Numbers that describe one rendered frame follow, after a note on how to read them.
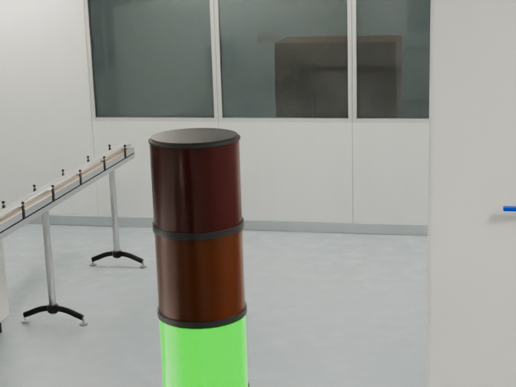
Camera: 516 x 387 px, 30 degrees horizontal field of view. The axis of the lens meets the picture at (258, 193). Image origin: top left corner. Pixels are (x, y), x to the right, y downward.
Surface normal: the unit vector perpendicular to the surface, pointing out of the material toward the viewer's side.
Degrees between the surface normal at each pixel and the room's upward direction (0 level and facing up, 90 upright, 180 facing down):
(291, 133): 90
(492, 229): 90
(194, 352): 90
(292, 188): 90
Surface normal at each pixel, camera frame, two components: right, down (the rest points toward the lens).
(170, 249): -0.57, 0.21
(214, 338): 0.33, 0.21
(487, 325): -0.21, 0.24
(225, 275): 0.61, 0.17
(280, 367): -0.03, -0.97
